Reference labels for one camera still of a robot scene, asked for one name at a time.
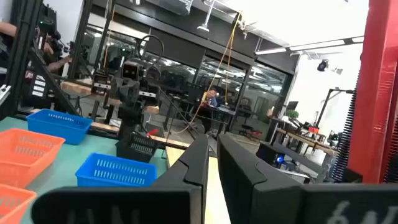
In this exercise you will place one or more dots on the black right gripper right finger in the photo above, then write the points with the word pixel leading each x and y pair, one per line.
pixel 280 205

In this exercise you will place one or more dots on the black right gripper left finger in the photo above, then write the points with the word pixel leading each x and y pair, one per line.
pixel 124 205

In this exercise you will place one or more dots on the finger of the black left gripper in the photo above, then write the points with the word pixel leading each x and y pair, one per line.
pixel 133 93
pixel 118 90

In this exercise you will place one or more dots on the blue plastic basket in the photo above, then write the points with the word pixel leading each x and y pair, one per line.
pixel 59 126
pixel 115 171

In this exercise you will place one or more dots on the black plastic basket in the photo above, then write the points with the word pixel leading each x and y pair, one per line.
pixel 136 149

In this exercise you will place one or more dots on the orange plastic basket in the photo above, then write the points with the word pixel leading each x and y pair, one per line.
pixel 25 155
pixel 12 202

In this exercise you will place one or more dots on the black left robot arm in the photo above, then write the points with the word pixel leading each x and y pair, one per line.
pixel 130 115

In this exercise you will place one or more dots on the black computer with blue light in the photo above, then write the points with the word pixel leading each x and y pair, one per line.
pixel 270 154

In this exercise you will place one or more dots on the wooden workshop desk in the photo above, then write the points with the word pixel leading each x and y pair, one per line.
pixel 308 141

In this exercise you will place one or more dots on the person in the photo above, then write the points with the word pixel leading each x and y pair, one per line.
pixel 7 29
pixel 211 98

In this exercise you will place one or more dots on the white pendant lamp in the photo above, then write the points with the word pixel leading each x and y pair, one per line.
pixel 203 28

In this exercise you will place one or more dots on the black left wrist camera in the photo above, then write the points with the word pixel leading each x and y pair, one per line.
pixel 130 70

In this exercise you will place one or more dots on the black aluminium rig frame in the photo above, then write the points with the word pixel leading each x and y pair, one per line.
pixel 21 46

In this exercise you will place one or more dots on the black ceiling camera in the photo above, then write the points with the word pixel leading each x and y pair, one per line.
pixel 322 65

